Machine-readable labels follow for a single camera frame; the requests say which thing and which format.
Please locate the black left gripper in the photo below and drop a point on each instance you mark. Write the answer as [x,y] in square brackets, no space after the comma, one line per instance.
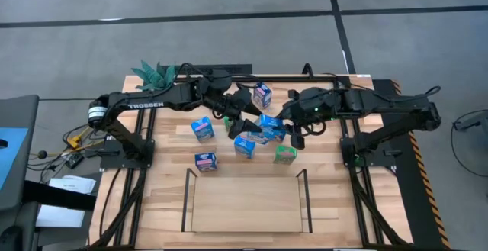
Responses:
[232,102]

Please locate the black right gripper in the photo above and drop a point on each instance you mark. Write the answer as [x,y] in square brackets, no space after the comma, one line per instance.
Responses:
[316,104]

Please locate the green Apple Jacks cereal box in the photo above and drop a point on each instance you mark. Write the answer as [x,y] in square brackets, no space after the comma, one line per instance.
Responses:
[285,154]
[227,123]

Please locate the blue Frosted Flakes cereal box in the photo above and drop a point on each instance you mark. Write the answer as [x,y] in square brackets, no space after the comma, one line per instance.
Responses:
[206,162]

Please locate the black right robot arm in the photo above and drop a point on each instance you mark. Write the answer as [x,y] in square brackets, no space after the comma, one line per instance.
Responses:
[381,104]

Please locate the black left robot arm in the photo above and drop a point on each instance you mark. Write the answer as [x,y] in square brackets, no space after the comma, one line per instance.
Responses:
[145,105]

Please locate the wooden shelf with black legs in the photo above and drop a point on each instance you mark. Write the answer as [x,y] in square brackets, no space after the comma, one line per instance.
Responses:
[246,205]

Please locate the green artificial plant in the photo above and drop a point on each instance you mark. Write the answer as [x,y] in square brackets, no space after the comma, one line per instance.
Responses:
[154,77]

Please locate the yellow plug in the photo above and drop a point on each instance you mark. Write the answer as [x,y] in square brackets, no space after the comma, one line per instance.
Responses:
[74,141]

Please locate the black power adapter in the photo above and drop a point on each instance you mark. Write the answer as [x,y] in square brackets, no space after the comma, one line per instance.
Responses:
[74,160]

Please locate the grey floor stand leg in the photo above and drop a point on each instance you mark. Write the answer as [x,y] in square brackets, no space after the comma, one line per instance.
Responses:
[474,121]

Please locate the white paper sheet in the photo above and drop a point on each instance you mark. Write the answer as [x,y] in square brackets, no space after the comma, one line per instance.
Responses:
[57,216]
[76,184]

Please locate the black round knob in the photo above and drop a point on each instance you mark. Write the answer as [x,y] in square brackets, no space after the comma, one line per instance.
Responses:
[42,154]

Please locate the dark grey workstation cart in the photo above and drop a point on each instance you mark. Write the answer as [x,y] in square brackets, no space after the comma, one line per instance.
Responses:
[23,110]

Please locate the blue panel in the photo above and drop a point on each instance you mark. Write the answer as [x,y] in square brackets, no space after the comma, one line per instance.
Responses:
[11,155]

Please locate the black aluminium table frame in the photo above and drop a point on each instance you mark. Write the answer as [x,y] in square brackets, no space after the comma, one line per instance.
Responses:
[289,78]

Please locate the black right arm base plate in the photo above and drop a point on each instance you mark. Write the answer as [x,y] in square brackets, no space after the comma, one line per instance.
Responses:
[347,159]

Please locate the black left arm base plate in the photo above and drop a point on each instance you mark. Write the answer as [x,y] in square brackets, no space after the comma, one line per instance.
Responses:
[114,159]

